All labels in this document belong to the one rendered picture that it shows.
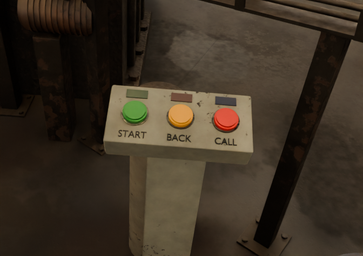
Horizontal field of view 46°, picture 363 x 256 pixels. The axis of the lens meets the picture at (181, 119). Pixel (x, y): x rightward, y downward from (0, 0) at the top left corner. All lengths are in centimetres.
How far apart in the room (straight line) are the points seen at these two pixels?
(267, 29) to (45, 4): 141
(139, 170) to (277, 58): 132
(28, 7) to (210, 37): 115
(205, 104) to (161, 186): 17
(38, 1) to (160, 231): 73
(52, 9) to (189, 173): 70
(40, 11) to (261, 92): 100
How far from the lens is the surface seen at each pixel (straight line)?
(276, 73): 201
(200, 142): 68
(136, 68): 178
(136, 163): 94
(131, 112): 69
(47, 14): 127
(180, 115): 69
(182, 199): 79
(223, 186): 142
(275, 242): 131
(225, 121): 69
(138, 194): 101
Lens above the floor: 104
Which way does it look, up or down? 39 degrees down
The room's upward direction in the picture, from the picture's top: 6 degrees clockwise
